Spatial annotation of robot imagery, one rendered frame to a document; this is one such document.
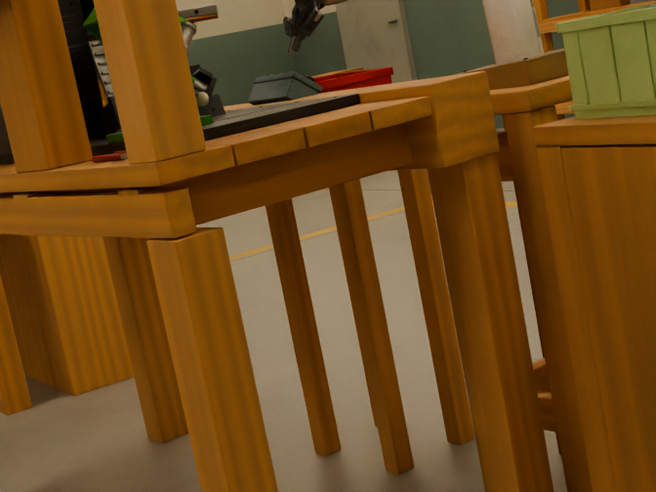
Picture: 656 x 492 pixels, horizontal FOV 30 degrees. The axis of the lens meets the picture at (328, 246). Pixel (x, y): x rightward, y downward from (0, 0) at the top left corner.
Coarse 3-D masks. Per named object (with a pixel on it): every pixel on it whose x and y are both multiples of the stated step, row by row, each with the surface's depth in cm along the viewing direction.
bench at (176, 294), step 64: (320, 128) 199; (384, 128) 207; (0, 192) 231; (64, 192) 217; (128, 192) 191; (192, 192) 194; (256, 192) 201; (448, 192) 222; (128, 256) 334; (192, 256) 185; (448, 256) 227; (512, 256) 226; (128, 320) 339; (192, 320) 185; (512, 320) 226; (192, 384) 190; (512, 384) 226; (192, 448) 195; (256, 448) 192; (512, 448) 227
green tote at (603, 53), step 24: (576, 24) 208; (600, 24) 203; (624, 24) 199; (648, 24) 195; (576, 48) 210; (600, 48) 205; (624, 48) 200; (648, 48) 196; (576, 72) 212; (600, 72) 207; (624, 72) 202; (648, 72) 197; (576, 96) 213; (600, 96) 208; (624, 96) 203; (648, 96) 198
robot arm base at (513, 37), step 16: (496, 0) 239; (512, 0) 238; (528, 0) 240; (496, 16) 240; (512, 16) 239; (528, 16) 240; (496, 32) 241; (512, 32) 239; (528, 32) 240; (496, 48) 242; (512, 48) 240; (528, 48) 240; (496, 64) 244
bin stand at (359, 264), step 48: (336, 192) 275; (288, 240) 297; (432, 240) 288; (288, 288) 300; (432, 288) 288; (384, 336) 280; (432, 336) 292; (384, 384) 280; (336, 432) 307; (384, 432) 284
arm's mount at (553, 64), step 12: (528, 60) 233; (540, 60) 235; (552, 60) 237; (564, 60) 240; (468, 72) 246; (492, 72) 241; (504, 72) 238; (516, 72) 236; (528, 72) 233; (540, 72) 235; (552, 72) 237; (564, 72) 240; (492, 84) 241; (504, 84) 239; (516, 84) 236; (528, 84) 234
